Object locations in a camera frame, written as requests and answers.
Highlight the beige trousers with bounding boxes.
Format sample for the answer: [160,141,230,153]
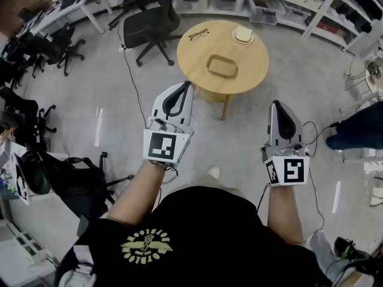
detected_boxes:
[196,175,249,200]

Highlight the white metal frame stool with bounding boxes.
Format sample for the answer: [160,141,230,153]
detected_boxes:
[339,60,383,114]

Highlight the high-back black office chair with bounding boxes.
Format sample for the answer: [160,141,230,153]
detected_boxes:
[123,0,181,68]

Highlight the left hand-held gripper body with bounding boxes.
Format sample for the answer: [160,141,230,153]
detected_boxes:
[142,117,195,169]

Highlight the white round plate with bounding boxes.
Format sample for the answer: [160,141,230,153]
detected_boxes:
[231,25,255,45]

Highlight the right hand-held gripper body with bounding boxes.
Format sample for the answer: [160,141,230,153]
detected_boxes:
[260,142,312,188]

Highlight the black printed t-shirt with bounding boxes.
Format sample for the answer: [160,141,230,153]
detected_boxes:
[55,185,333,287]

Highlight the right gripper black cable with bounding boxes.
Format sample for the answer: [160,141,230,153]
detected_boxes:
[301,121,327,233]

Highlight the round wooden table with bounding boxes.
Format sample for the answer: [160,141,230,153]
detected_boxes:
[176,19,270,121]

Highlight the slice of bread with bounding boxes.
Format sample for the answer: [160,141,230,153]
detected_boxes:
[235,25,253,41]

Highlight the person's right forearm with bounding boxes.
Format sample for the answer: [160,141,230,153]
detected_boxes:
[265,184,305,246]

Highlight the small black office chair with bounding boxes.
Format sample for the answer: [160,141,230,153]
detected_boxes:
[0,85,57,145]
[29,22,87,78]

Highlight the black floor cable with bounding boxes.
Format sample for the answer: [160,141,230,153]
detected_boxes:
[116,19,149,128]

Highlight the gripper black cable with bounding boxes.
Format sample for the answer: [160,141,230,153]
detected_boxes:
[301,121,327,233]
[158,165,181,185]

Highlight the black and green shoe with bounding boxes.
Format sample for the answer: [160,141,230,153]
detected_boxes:
[333,236,372,261]

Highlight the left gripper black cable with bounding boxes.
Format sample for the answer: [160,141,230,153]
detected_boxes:
[158,165,181,185]

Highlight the row of black caps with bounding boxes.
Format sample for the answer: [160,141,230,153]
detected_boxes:
[329,0,376,34]

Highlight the white shelving unit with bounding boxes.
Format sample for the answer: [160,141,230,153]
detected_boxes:
[172,0,383,53]

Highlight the person's left forearm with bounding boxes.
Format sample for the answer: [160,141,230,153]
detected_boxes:
[107,160,168,230]

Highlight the black-rimmed eyeglasses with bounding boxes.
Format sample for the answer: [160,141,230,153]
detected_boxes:
[188,28,210,42]

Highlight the white desk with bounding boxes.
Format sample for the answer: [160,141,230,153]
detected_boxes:
[28,0,114,36]

